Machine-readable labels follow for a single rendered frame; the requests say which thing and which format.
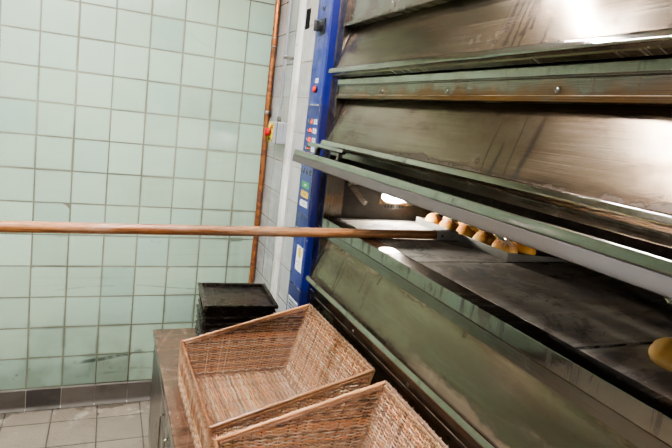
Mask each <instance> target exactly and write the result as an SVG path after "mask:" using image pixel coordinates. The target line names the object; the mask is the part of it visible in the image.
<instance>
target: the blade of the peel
mask: <svg viewBox="0 0 672 448"><path fill-rule="evenodd" d="M416 224H418V225H421V226H423V227H425V228H428V229H430V230H433V229H443V230H450V229H447V228H444V227H442V226H439V225H437V224H434V223H432V222H429V221H427V220H425V218H424V217H416ZM457 241H459V242H461V243H463V244H466V245H468V246H471V247H473V248H475V249H478V250H480V251H482V252H485V253H487V254H490V255H492V256H494V257H497V258H499V259H502V260H504V261H506V262H568V261H566V260H563V259H560V258H557V257H555V256H552V255H549V254H546V253H544V252H541V251H538V250H536V255H525V254H515V253H508V252H505V251H503V250H500V249H497V248H495V247H492V246H490V245H487V244H485V243H482V242H480V241H477V240H475V239H472V238H470V237H467V236H465V235H462V234H460V233H459V235H458V240H457Z"/></svg>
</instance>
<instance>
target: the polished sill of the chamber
mask: <svg viewBox="0 0 672 448"><path fill-rule="evenodd" d="M322 227H323V228H349V229H357V228H355V227H353V226H351V225H349V224H348V223H346V222H344V221H342V220H340V219H338V218H332V217H323V224H322ZM340 239H342V240H344V241H345V242H347V243H348V244H350V245H351V246H353V247H355V248H356V249H358V250H359V251H361V252H363V253H364V254H366V255H367V256H369V257H371V258H372V259H374V260H375V261H377V262H379V263H380V264H382V265H383V266H385V267H386V268H388V269H390V270H391V271H393V272H394V273H396V274H398V275H399V276H401V277H402V278H404V279H406V280H407V281H409V282H410V283H412V284H413V285H415V286H417V287H418V288H420V289H421V290H423V291H425V292H426V293H428V294H429V295H431V296H433V297H434V298H436V299H437V300H439V301H441V302H442V303H444V304H445V305H447V306H448V307H450V308H452V309H453V310H455V311H456V312H458V313H460V314H461V315H463V316H464V317H466V318H468V319H469V320H471V321H472V322H474V323H475V324H477V325H479V326H480V327H482V328H483V329H485V330H487V331H488V332H490V333H491V334H493V335H495V336H496V337H498V338H499V339H501V340H503V341H504V342H506V343H507V344H509V345H510V346H512V347H514V348H515V349H517V350H518V351H520V352H522V353H523V354H525V355H526V356H528V357H530V358H531V359H533V360H534V361H536V362H537V363H539V364H541V365H542V366H544V367H545V368H547V369H549V370H550V371H552V372H553V373H555V374H557V375H558V376H560V377H561V378H563V379H565V380H566V381H568V382H569V383H571V384H572V385H574V386H576V387H577V388H579V389H580V390H582V391H584V392H585V393H587V394H588V395H590V396H592V397H593V398H595V399H596V400H598V401H600V402H601V403H603V404H604V405H606V406H607V407H609V408H611V409H612V410H614V411H615V412H617V413H619V414H620V415H622V416H623V417H625V418H627V419H628V420H630V421H631V422H633V423H634V424H636V425H638V426H639V427H641V428H642V429H644V430H646V431H647V432H649V433H650V434H652V435H654V436H655V437H657V438H658V439H660V440H662V441H663V442H665V443H666V444H668V445H669V446H671V447H672V400H670V399H668V398H666V397H664V396H662V395H661V394H659V393H657V392H655V391H653V390H652V389H650V388H648V387H646V386H644V385H642V384H641V383H639V382H637V381H635V380H633V379H631V378H630V377H628V376H626V375H624V374H622V373H620V372H619V371H617V370H615V369H613V368H611V367H609V366H608V365H606V364H604V363H602V362H600V361H598V360H597V359H595V358H593V357H591V356H589V355H587V354H586V353H584V352H582V351H580V350H578V349H576V348H575V347H573V346H571V345H569V344H567V343H565V342H564V341H562V340H560V339H558V338H556V337H554V336H553V335H551V334H549V333H547V332H545V331H543V330H542V329H540V328H538V327H536V326H534V325H533V324H531V323H529V322H527V321H525V320H523V319H522V318H520V317H518V316H516V315H514V314H512V313H511V312H509V311H507V310H505V309H503V308H501V307H500V306H498V305H496V304H494V303H492V302H490V301H489V300H487V299H485V298H483V297H481V296H479V295H478V294H476V293H474V292H472V291H470V290H468V289H467V288H465V287H463V286H461V285H459V284H457V283H456V282H454V281H452V280H450V279H448V278H446V277H445V276H443V275H441V274H439V273H437V272H435V271H434V270H432V269H430V268H428V267H426V266H424V265H423V264H421V263H419V262H417V261H415V260H414V259H412V258H410V257H408V256H406V255H404V254H403V253H401V252H399V251H397V250H395V249H393V248H392V247H390V246H388V245H386V244H384V243H382V242H381V241H379V240H377V239H375V238H340Z"/></svg>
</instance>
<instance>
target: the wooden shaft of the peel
mask: <svg viewBox="0 0 672 448"><path fill-rule="evenodd" d="M0 232H9V233H73V234H138V235H202V236H267V237H331V238H396V239H435V238H436V236H437V233H436V231H435V230H393V229H349V228H306V227H262V226H218V225H175V224H131V223H87V222H44V221H0Z"/></svg>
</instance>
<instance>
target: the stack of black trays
mask: <svg viewBox="0 0 672 448"><path fill-rule="evenodd" d="M198 291H199V299H198V302H199V304H196V307H197V315H196V318H197V320H195V322H196V325H195V333H196V336H199V335H202V334H206V333H209V332H213V331H216V330H220V329H221V328H222V329H223V328H226V327H229V326H233V325H237V324H240V323H244V322H247V321H251V320H252V319H253V320H254V319H258V318H261V317H264V316H267V315H271V314H274V313H276V311H275V309H278V308H279V306H278V304H277V303H276V301H275V299H274V298H273V296H272V294H271V293H270V291H269V289H268V288H267V286H266V284H265V283H262V284H261V283H202V282H198Z"/></svg>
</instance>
